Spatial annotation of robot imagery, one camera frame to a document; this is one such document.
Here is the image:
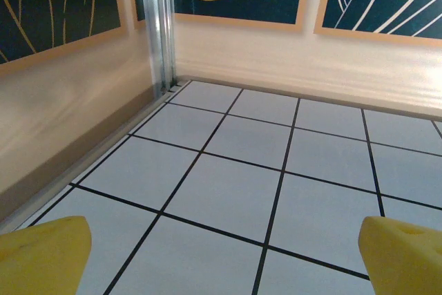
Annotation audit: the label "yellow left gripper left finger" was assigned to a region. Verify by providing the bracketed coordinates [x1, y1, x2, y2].
[0, 216, 93, 295]

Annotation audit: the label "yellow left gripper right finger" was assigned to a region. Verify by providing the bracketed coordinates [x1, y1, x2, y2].
[357, 216, 442, 295]

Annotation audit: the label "aluminium corner post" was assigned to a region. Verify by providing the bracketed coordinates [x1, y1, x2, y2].
[130, 0, 177, 99]

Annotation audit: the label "navy panel cream disc gold lines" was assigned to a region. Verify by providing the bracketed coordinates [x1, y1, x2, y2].
[0, 0, 129, 75]

